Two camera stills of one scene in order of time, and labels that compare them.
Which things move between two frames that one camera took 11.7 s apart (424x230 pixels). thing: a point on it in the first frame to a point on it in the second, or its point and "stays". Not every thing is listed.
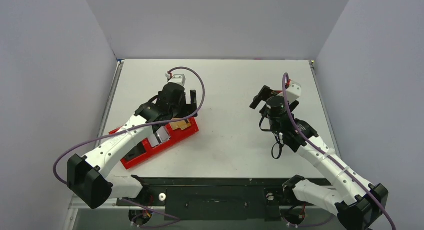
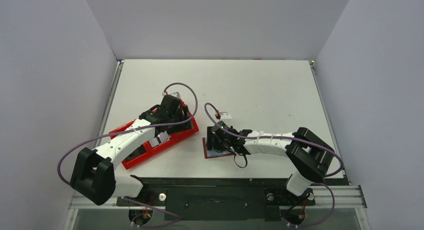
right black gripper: [262, 98] to [215, 142]
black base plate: [212, 199] stays
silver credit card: [163, 134] stays
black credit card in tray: [139, 150] stays
